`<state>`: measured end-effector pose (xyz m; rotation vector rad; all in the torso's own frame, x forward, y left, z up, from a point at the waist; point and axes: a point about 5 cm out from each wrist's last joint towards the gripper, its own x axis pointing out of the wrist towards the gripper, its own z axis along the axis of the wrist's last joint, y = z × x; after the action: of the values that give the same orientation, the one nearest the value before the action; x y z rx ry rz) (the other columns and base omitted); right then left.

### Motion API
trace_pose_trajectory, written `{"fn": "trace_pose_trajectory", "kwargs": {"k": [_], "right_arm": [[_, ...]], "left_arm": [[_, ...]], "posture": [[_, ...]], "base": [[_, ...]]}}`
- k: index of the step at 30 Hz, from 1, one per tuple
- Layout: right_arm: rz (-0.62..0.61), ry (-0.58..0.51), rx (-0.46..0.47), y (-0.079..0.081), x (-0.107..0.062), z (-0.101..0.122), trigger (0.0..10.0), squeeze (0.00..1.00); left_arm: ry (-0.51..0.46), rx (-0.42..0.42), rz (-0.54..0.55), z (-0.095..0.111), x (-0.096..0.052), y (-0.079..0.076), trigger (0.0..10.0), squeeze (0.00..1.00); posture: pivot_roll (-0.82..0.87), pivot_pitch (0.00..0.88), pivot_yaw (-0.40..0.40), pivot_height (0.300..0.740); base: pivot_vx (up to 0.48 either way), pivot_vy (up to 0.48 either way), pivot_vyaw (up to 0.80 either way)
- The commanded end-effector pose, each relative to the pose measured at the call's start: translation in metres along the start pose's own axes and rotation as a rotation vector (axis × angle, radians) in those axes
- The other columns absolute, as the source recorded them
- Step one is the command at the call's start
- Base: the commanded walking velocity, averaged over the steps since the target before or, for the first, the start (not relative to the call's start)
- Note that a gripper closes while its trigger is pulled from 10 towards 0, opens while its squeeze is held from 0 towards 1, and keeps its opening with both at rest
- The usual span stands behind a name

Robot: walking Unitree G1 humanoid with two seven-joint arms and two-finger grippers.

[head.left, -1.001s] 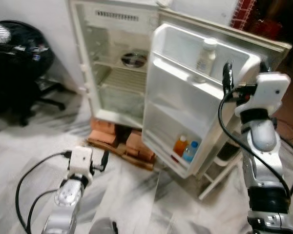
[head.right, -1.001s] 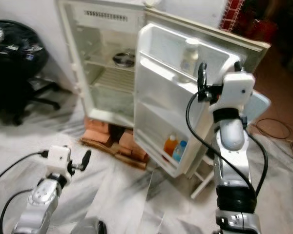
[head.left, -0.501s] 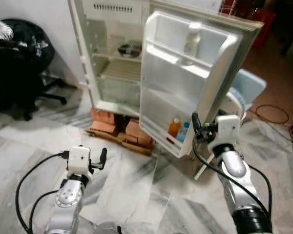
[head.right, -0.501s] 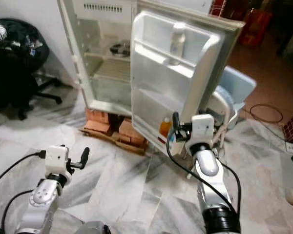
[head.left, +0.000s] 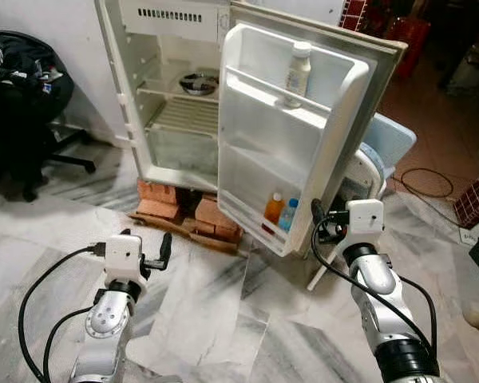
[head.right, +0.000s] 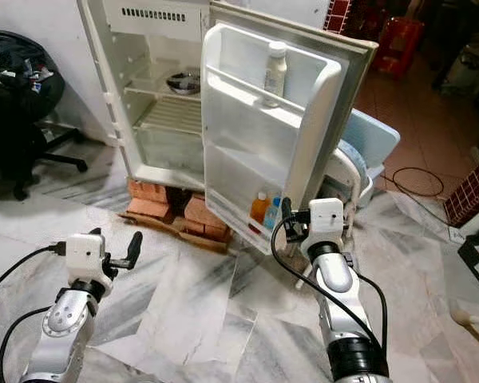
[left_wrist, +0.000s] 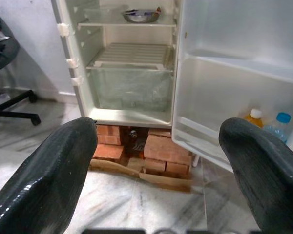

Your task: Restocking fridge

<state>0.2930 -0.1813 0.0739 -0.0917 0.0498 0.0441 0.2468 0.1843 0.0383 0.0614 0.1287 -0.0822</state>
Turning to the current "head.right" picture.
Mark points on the clear fridge crisper drawer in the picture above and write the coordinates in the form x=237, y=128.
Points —
x=168, y=152

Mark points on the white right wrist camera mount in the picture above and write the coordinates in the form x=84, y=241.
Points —
x=326, y=219

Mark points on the orange drink bottle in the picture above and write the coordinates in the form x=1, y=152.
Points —
x=259, y=211

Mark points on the brown wooden board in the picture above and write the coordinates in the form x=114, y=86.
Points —
x=176, y=226

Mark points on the white plastic bottle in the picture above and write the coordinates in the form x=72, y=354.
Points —
x=275, y=76

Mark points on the red brick stack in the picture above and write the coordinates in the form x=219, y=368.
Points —
x=207, y=219
x=148, y=199

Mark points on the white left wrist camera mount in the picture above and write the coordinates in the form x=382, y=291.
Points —
x=88, y=254

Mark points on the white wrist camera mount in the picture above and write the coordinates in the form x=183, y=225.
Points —
x=88, y=254
x=326, y=219

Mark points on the red plastic crate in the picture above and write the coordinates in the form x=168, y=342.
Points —
x=399, y=36

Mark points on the light blue plastic chair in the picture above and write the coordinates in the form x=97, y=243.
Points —
x=379, y=136

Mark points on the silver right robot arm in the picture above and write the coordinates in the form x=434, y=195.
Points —
x=335, y=275

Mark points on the blue drink bottle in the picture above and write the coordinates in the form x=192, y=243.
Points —
x=273, y=215

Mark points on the white plastic tube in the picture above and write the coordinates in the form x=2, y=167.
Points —
x=475, y=315

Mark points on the black office chair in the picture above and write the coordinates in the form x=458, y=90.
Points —
x=16, y=128

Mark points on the steel bowl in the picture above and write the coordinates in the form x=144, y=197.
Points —
x=182, y=84

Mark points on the black bag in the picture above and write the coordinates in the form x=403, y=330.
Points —
x=24, y=60

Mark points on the red checkered panel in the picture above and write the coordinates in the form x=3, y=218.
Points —
x=339, y=12
x=471, y=191

